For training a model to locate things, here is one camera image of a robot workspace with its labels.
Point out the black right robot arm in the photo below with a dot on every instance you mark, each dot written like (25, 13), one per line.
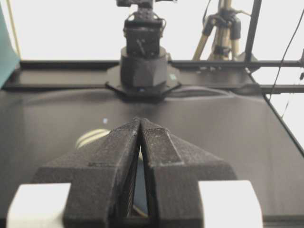
(143, 30)

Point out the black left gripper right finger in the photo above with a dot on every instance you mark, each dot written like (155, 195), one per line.
(172, 168)

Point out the black table cloth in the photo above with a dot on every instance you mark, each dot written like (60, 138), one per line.
(221, 135)

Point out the tan camera tripod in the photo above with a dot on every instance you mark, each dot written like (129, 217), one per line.
(225, 45)

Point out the teal backdrop sheet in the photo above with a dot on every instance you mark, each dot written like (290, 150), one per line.
(9, 57)

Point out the black frame rail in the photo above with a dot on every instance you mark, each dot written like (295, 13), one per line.
(61, 75)

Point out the striped slipper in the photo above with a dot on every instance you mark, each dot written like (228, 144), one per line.
(90, 137)

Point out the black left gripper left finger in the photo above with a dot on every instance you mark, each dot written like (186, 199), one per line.
(102, 177)

